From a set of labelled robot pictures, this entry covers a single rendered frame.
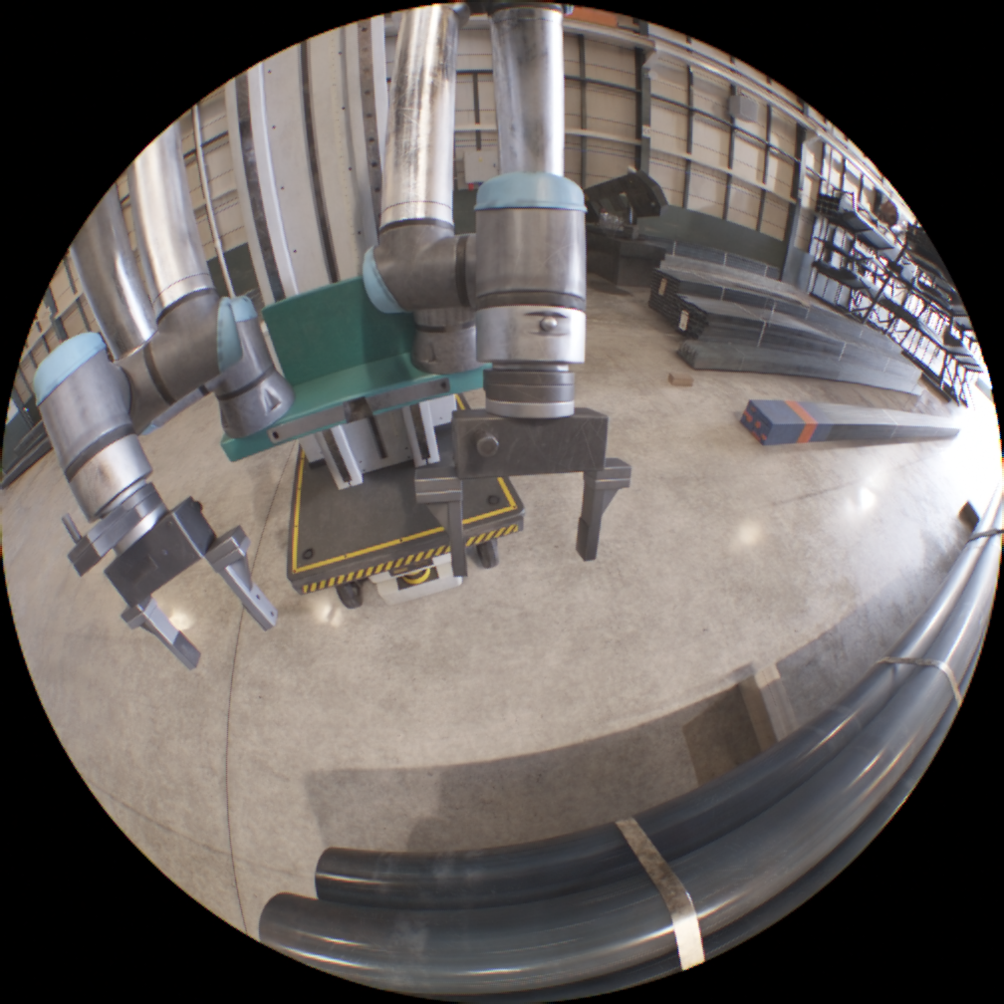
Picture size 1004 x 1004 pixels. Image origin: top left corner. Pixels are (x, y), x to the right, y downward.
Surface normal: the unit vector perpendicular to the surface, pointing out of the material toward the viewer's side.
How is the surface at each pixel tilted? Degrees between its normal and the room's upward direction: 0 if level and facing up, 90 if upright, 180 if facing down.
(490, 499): 0
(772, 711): 0
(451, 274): 83
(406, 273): 73
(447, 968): 11
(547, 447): 66
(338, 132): 90
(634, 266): 90
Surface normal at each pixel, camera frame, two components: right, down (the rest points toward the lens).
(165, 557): 0.39, 0.33
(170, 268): 0.59, 0.27
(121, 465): 0.94, -0.22
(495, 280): -0.63, 0.31
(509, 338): -0.41, 0.37
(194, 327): 0.74, 0.16
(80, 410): 0.84, -0.02
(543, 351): 0.18, 0.41
